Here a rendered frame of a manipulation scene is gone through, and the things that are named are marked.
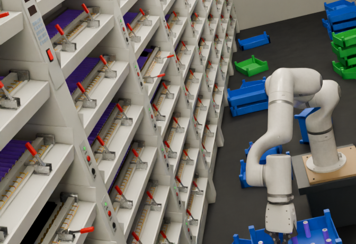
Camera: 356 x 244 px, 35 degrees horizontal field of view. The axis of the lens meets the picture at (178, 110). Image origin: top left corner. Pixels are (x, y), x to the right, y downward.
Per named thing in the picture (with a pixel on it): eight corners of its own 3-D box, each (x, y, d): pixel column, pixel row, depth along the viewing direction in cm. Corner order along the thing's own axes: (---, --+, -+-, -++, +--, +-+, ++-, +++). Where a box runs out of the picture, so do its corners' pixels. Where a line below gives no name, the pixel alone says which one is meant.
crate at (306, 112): (332, 123, 370) (322, 122, 376) (327, 95, 363) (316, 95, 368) (311, 145, 351) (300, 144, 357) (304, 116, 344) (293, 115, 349)
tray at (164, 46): (170, 59, 289) (170, 42, 285) (148, 106, 234) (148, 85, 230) (132, 56, 291) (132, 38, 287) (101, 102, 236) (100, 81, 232)
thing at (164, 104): (179, 93, 296) (180, 68, 290) (160, 146, 241) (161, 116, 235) (142, 89, 298) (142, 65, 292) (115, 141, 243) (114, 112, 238)
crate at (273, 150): (251, 154, 362) (249, 141, 361) (282, 148, 357) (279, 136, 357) (247, 163, 333) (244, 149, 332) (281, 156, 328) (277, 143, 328)
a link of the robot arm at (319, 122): (308, 123, 270) (299, 78, 262) (348, 120, 262) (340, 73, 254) (304, 136, 260) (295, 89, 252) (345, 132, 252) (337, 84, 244)
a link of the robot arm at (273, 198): (296, 192, 193) (297, 200, 193) (273, 190, 198) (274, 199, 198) (287, 195, 186) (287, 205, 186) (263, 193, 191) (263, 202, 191)
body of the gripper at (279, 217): (297, 198, 192) (299, 231, 192) (270, 196, 198) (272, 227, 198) (288, 201, 186) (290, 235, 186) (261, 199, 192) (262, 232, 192)
